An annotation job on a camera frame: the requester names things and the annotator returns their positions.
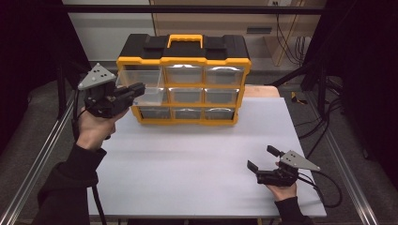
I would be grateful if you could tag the dark rectangular cabinet plate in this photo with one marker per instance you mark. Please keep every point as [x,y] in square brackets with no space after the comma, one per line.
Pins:
[259,30]

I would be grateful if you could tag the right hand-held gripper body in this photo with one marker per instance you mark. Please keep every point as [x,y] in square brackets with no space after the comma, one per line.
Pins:
[278,178]

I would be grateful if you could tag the wooden board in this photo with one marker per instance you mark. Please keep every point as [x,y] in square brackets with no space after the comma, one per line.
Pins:
[261,91]

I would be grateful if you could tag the person's left hand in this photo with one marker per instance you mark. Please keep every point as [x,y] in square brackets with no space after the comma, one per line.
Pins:
[94,131]

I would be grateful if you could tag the white wall socket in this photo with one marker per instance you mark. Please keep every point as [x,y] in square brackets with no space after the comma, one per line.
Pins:
[275,2]

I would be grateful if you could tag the grid of small clear drawers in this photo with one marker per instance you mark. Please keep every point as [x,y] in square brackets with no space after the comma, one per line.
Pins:
[184,75]

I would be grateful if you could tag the clear plastic organizer drawer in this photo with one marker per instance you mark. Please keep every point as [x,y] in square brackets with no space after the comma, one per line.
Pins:
[151,78]

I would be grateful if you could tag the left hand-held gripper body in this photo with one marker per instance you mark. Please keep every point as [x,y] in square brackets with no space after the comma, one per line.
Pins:
[104,100]

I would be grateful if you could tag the person's right hand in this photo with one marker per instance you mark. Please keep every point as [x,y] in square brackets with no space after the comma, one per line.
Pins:
[284,191]

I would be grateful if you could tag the black horizontal frame bar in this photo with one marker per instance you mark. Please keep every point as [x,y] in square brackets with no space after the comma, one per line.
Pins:
[187,9]

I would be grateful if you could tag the light wooden cabinet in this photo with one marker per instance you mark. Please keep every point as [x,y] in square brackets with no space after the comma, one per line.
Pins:
[219,25]

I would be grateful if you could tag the aluminium floor rail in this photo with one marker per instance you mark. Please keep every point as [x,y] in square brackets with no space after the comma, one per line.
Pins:
[353,184]
[37,162]

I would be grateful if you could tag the yellow black hazard tape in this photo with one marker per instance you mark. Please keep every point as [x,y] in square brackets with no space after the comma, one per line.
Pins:
[295,98]

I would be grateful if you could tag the black curtain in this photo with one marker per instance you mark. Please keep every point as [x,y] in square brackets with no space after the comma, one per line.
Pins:
[369,62]
[25,47]

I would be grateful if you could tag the yellow black parts organizer cabinet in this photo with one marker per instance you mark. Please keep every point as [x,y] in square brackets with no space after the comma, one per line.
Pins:
[225,47]

